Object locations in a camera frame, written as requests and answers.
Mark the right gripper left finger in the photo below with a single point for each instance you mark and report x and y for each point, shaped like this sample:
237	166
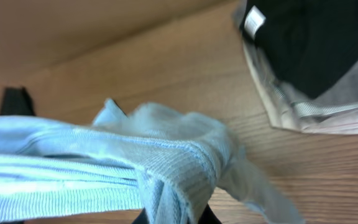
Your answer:
142	218

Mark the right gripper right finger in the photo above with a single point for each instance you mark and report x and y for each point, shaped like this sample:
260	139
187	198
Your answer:
208	217

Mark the light blue printed t-shirt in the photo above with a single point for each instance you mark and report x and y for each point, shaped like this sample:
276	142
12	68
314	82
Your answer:
155	158

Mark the beige folded garment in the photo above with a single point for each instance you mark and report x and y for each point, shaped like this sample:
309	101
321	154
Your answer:
299	117

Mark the black t-shirt on left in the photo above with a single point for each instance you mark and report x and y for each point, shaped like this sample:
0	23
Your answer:
16	101

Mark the grey folded garment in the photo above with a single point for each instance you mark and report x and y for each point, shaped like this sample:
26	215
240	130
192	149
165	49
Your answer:
343	92

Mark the black folded shirt on pile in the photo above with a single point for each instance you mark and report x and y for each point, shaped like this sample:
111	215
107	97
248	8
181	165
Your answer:
309	44

